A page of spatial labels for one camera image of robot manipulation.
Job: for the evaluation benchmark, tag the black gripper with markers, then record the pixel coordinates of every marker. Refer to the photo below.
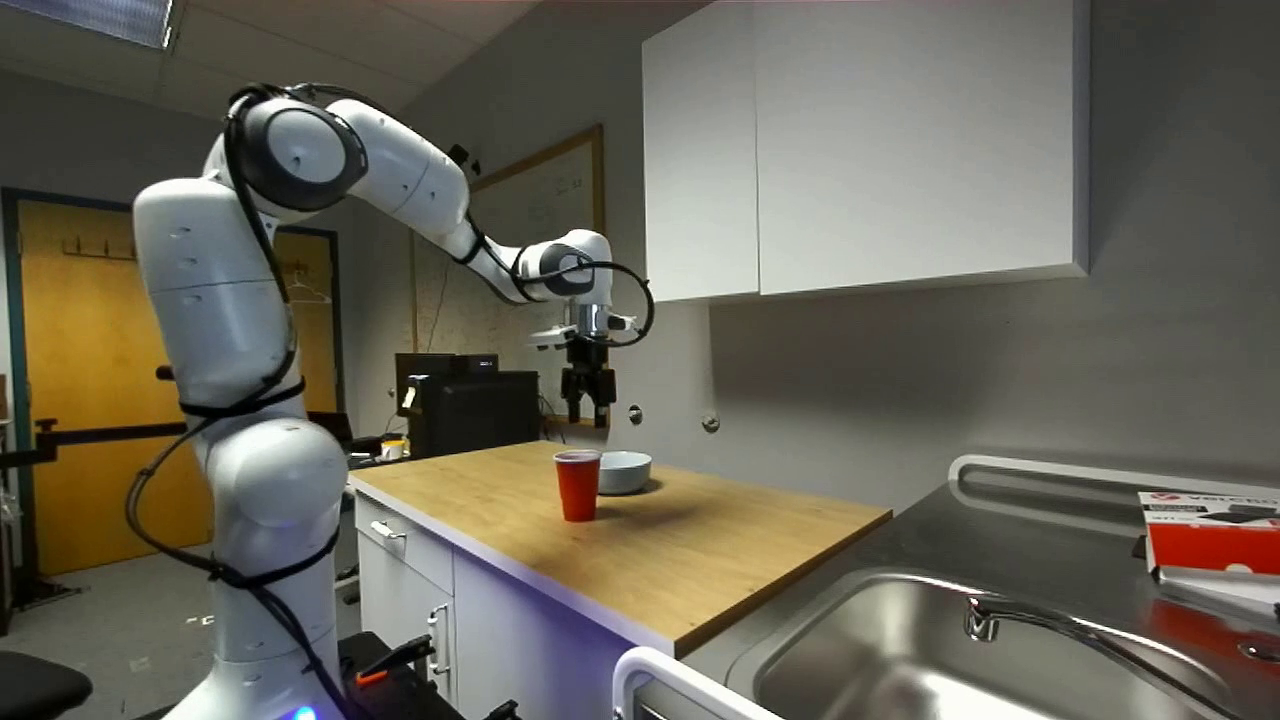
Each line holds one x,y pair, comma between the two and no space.
589,361

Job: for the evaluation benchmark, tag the orange plastic cup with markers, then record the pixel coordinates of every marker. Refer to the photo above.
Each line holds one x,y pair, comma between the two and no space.
577,486

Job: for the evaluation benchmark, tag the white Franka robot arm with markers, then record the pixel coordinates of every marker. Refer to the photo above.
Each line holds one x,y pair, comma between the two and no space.
215,294

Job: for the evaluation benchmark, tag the black robot base box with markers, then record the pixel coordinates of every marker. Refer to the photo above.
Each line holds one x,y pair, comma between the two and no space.
392,680

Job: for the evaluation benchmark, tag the grey bowl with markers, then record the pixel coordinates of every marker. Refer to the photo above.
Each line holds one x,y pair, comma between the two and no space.
625,469

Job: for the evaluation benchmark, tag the black box appliance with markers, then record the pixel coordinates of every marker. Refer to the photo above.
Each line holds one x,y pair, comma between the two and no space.
467,406

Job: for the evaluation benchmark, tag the wood framed whiteboard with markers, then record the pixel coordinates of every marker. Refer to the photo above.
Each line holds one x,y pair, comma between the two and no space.
547,186

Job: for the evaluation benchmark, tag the white base cabinet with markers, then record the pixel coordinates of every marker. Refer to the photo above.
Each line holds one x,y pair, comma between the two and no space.
494,641

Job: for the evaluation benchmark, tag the stainless steel sink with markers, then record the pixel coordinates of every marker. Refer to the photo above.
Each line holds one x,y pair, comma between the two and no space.
883,655

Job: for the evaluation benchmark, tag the black horizontal stand bar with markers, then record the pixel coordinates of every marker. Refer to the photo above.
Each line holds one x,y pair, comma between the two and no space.
94,436

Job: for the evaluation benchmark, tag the orange wooden door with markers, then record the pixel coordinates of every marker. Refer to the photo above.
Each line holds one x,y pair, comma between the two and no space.
86,387

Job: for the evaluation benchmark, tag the chrome faucet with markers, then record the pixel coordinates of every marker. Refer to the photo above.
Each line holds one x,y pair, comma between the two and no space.
1055,623

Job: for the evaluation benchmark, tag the black chair seat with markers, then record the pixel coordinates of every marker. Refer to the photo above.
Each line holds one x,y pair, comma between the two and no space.
36,680

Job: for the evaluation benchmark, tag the ceiling light panel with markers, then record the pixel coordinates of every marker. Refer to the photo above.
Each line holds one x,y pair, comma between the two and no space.
104,17

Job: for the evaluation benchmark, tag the red and white box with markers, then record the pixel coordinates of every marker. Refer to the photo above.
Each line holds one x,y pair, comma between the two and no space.
1204,541

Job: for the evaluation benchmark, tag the round wall knob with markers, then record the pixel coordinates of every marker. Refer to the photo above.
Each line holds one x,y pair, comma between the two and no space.
634,415
711,426

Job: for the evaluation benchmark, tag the narrow white wall cabinet door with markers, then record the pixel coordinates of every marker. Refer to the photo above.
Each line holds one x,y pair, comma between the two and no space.
701,153

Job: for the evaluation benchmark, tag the small black wall camera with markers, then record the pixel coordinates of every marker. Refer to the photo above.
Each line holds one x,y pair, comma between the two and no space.
467,159

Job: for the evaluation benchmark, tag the white rail at counter edge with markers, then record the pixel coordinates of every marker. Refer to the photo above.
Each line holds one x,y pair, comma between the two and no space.
664,680

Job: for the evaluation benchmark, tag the wide white wall cabinet door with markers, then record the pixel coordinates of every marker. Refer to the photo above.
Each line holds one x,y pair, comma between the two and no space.
921,132

